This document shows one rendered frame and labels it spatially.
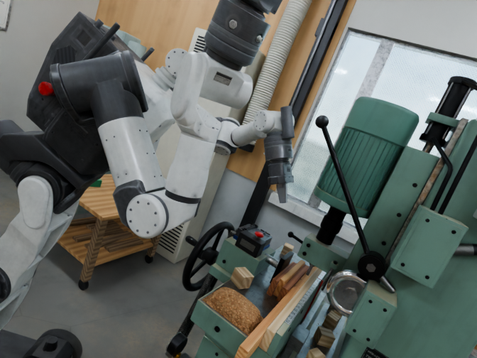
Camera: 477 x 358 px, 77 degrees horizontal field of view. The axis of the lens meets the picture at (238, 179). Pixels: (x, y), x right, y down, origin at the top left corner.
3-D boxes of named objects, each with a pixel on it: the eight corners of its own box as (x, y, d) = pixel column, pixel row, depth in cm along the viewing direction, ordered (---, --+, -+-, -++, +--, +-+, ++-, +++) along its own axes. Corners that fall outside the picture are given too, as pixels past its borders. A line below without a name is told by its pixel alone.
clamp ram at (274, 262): (264, 264, 101) (274, 241, 99) (283, 276, 98) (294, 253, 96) (253, 272, 93) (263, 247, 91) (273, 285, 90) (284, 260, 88)
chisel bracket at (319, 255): (300, 254, 100) (311, 231, 98) (340, 277, 94) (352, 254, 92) (294, 260, 93) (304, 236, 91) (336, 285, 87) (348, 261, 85)
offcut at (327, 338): (326, 339, 93) (331, 329, 92) (330, 348, 89) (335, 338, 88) (313, 335, 92) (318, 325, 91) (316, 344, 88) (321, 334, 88)
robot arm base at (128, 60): (62, 120, 53) (40, 56, 52) (81, 132, 65) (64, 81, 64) (147, 100, 56) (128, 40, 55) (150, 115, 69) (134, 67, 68)
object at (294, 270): (294, 272, 105) (301, 259, 104) (299, 275, 104) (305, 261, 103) (272, 294, 86) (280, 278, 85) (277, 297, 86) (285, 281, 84)
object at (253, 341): (310, 271, 111) (315, 262, 110) (315, 274, 110) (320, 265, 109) (232, 361, 58) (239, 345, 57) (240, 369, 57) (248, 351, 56)
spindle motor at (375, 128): (319, 192, 101) (360, 103, 95) (371, 216, 94) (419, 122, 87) (306, 195, 86) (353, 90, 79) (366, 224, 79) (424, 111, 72)
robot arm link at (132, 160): (116, 248, 54) (79, 131, 54) (157, 231, 66) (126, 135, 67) (168, 233, 50) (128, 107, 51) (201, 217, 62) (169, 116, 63)
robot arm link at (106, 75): (76, 128, 53) (53, 55, 53) (89, 140, 61) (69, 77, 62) (143, 112, 55) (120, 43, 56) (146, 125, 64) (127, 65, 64)
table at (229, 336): (258, 245, 130) (263, 234, 129) (323, 285, 118) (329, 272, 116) (161, 297, 77) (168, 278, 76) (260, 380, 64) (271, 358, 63)
